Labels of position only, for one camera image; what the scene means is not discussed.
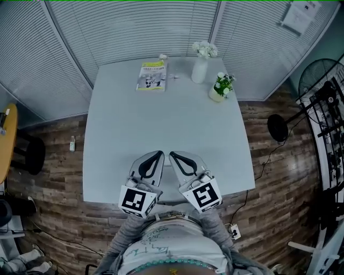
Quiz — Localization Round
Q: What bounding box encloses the green yellow cover book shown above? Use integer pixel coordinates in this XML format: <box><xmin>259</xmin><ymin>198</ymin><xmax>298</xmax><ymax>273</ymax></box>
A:
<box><xmin>135</xmin><ymin>60</ymin><xmax>168</xmax><ymax>92</ymax></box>

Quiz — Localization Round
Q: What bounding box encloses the potted white-flower plant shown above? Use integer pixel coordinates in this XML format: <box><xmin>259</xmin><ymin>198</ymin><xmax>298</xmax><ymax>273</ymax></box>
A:
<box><xmin>208</xmin><ymin>71</ymin><xmax>237</xmax><ymax>103</ymax></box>

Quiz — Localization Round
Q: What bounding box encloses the black fan cable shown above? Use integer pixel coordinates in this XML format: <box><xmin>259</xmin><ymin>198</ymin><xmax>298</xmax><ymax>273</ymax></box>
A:
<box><xmin>227</xmin><ymin>139</ymin><xmax>287</xmax><ymax>231</ymax></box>

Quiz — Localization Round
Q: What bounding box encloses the black white display shelf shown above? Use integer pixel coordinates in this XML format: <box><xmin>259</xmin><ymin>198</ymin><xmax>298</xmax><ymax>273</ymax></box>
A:
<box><xmin>295</xmin><ymin>77</ymin><xmax>344</xmax><ymax>194</ymax></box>

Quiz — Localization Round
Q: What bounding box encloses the snakeskin pattern belt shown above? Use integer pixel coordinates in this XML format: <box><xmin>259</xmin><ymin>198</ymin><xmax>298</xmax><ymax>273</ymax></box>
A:
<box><xmin>154</xmin><ymin>211</ymin><xmax>201</xmax><ymax>223</ymax></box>

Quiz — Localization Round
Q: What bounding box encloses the white paper notice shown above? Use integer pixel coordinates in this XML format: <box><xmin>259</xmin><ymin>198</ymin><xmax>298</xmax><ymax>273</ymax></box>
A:
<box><xmin>281</xmin><ymin>0</ymin><xmax>322</xmax><ymax>36</ymax></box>

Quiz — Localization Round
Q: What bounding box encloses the black office chair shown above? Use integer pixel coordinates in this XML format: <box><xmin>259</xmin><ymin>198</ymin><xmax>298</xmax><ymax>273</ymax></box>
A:
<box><xmin>318</xmin><ymin>185</ymin><xmax>344</xmax><ymax>230</ymax></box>

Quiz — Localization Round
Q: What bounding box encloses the white desk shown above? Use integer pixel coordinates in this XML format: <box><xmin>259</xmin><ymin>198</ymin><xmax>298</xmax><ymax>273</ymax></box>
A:
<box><xmin>287</xmin><ymin>225</ymin><xmax>344</xmax><ymax>275</ymax></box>

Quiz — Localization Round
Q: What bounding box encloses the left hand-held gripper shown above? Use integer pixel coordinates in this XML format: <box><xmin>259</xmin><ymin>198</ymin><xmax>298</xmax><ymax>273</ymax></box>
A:
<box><xmin>118</xmin><ymin>150</ymin><xmax>166</xmax><ymax>219</ymax></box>

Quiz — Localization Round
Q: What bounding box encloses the person's right forearm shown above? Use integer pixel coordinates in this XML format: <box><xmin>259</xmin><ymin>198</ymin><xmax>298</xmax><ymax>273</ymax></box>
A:
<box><xmin>200</xmin><ymin>208</ymin><xmax>234</xmax><ymax>250</ymax></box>

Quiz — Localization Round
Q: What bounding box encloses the black stool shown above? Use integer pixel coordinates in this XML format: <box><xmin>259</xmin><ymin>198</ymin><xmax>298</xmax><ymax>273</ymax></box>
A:
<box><xmin>12</xmin><ymin>128</ymin><xmax>46</xmax><ymax>176</ymax></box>

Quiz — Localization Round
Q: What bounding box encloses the person's gray cardigan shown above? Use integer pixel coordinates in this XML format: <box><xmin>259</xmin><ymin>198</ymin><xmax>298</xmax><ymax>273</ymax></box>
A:
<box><xmin>92</xmin><ymin>241</ymin><xmax>272</xmax><ymax>275</ymax></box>

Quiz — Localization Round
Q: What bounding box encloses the person's white printed top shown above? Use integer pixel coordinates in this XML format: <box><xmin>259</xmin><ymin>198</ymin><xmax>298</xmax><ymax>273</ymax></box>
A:
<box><xmin>118</xmin><ymin>222</ymin><xmax>226</xmax><ymax>275</ymax></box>

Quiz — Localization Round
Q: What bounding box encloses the person's left forearm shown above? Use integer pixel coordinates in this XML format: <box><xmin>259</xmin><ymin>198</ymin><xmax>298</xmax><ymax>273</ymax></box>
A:
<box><xmin>106</xmin><ymin>214</ymin><xmax>147</xmax><ymax>264</ymax></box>

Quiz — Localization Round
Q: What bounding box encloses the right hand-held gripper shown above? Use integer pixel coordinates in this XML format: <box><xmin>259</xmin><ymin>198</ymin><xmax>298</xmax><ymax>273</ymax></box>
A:
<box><xmin>168</xmin><ymin>150</ymin><xmax>223</xmax><ymax>214</ymax></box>

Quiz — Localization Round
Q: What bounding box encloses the white flower bouquet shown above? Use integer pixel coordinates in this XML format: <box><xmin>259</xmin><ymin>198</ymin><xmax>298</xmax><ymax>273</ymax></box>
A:
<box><xmin>191</xmin><ymin>40</ymin><xmax>218</xmax><ymax>60</ymax></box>

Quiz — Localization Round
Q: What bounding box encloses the teal bead necklace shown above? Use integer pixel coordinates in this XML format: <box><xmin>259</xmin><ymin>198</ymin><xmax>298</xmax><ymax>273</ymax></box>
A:
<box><xmin>131</xmin><ymin>257</ymin><xmax>216</xmax><ymax>273</ymax></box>

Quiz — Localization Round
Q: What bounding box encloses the white ceramic vase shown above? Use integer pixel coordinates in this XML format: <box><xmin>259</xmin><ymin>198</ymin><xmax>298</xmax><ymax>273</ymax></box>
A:
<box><xmin>191</xmin><ymin>56</ymin><xmax>209</xmax><ymax>84</ymax></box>

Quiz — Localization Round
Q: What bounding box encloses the yellow round table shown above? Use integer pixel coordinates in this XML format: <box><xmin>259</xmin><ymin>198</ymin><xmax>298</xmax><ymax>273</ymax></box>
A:
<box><xmin>0</xmin><ymin>103</ymin><xmax>19</xmax><ymax>186</ymax></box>

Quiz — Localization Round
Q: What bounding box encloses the white power strip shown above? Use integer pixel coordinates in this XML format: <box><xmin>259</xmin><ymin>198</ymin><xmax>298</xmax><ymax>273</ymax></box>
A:
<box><xmin>227</xmin><ymin>222</ymin><xmax>242</xmax><ymax>240</ymax></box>

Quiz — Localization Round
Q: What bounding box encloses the black standing fan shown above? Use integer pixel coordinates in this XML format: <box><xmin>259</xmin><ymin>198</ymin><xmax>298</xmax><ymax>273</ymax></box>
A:
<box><xmin>267</xmin><ymin>58</ymin><xmax>344</xmax><ymax>143</ymax></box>

